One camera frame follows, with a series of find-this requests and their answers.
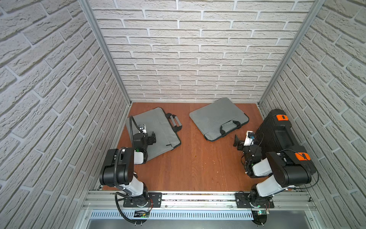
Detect grey laptop bag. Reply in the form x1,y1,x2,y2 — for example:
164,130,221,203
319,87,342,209
189,97,249,142
126,107,182,165

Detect black corrugated cable left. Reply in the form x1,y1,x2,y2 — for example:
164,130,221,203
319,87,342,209
114,192,144,225

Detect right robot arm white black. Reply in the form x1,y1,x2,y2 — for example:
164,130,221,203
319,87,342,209
233,133,316,209

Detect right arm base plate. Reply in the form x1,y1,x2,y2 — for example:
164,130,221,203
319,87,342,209
234,191,274,209

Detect left green circuit board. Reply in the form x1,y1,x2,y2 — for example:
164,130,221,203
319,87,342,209
134,211,150,218

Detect green circuit board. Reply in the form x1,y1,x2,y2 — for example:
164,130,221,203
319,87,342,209
257,210,269,215
134,211,150,218

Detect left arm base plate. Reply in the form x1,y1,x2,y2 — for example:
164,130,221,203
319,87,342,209
123,192,163,208

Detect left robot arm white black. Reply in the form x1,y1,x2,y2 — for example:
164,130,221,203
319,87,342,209
99,116,156,208

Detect aluminium front rail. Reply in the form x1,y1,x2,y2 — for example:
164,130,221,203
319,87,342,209
81,190,315,212

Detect right green circuit board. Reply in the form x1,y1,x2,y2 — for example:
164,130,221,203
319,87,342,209
257,210,269,215

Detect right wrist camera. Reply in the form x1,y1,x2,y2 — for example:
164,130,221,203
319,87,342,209
244,131,255,146

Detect black tool case orange latches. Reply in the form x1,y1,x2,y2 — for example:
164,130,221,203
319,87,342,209
256,109,316,188

